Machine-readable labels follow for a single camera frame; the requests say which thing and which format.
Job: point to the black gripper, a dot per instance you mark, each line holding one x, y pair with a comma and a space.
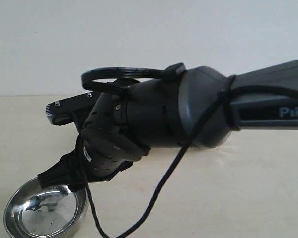
106, 149

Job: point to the large plain steel bowl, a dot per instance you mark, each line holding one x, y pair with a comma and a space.
53, 212

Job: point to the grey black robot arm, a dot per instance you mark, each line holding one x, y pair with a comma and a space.
128, 111

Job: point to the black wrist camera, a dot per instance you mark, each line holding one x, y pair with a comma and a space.
73, 109

